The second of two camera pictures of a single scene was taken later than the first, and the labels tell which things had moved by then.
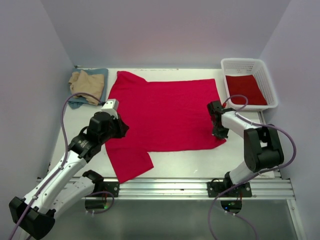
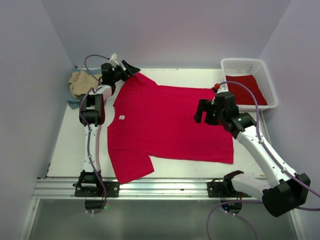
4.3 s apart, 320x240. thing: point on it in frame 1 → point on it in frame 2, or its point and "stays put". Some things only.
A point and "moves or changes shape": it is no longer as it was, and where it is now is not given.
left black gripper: [122, 127] → [130, 70]
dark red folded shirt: [245, 85] stays put
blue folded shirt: [76, 102] stays put
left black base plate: [112, 187] stays put
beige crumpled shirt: [83, 82] stays put
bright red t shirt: [161, 116] moves or changes shape
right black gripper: [221, 135] → [203, 106]
